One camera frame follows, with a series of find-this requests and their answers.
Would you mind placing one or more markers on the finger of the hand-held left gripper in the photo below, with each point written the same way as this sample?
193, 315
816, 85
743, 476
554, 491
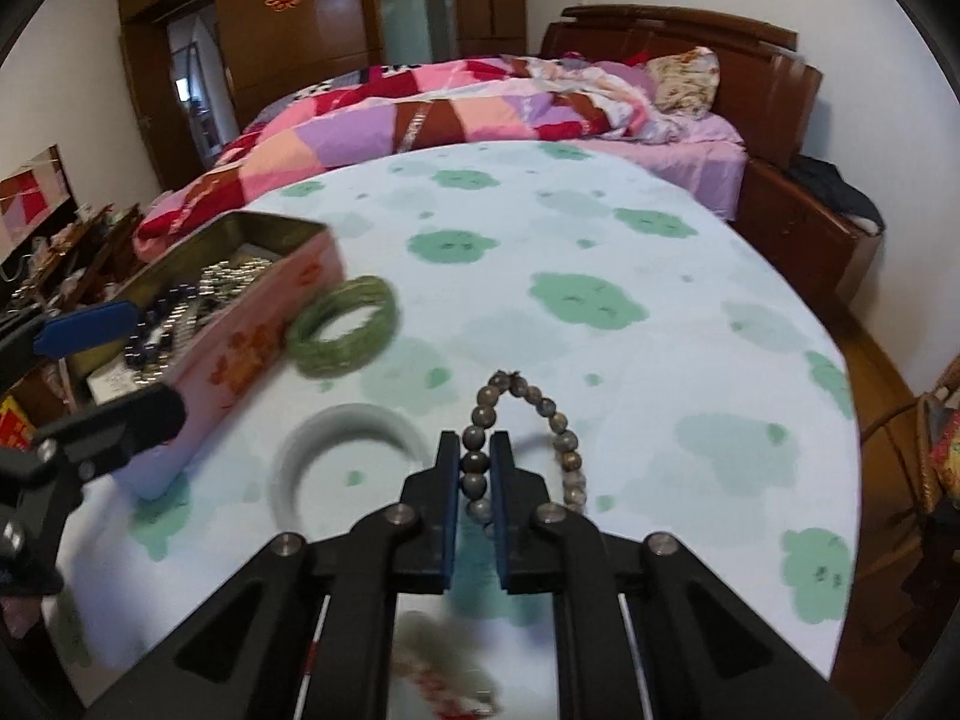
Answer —
90, 328
120, 420

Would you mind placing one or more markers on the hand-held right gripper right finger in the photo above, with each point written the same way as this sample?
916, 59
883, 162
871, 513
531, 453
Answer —
501, 510

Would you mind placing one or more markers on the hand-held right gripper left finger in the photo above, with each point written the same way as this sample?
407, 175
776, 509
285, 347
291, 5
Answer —
450, 510

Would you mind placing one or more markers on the pink metal tin box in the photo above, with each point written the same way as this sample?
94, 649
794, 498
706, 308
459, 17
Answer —
240, 360

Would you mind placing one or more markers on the silver metal watch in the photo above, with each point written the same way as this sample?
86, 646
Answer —
225, 274

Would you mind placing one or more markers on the printed paper sheet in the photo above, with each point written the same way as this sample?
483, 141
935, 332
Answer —
112, 386

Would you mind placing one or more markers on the cluttered wooden cabinet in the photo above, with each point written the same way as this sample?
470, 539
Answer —
82, 255

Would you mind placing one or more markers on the red box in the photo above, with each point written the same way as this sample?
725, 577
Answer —
13, 424

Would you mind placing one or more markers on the white bangle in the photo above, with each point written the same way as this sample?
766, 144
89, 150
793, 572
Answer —
287, 465

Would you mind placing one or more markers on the dark green jade bangle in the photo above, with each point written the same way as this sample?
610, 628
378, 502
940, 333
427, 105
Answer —
330, 361

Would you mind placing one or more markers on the green cloud print tablecloth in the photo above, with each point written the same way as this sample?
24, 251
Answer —
675, 300

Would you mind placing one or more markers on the patchwork pink quilt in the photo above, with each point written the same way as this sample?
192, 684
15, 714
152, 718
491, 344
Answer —
337, 127

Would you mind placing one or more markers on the brown wooden wardrobe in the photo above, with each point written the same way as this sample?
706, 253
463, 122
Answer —
330, 30

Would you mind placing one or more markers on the wooden nightstand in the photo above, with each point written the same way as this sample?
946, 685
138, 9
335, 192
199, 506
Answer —
795, 247

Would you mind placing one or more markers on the bed with pink sheet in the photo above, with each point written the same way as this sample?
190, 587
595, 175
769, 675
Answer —
705, 157

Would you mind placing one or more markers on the wicker chair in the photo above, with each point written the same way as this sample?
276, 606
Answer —
900, 427

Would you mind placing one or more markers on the crumpled pink white blanket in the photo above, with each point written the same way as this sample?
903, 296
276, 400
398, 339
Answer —
615, 94

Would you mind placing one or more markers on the colourful patterned cushion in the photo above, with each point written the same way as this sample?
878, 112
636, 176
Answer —
946, 450

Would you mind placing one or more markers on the dark clothes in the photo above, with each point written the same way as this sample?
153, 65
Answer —
840, 191

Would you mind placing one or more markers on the floral pillow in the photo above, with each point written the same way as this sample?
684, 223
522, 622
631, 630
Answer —
686, 82

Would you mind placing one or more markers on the wooden headboard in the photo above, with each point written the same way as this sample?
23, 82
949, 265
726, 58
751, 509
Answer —
765, 75

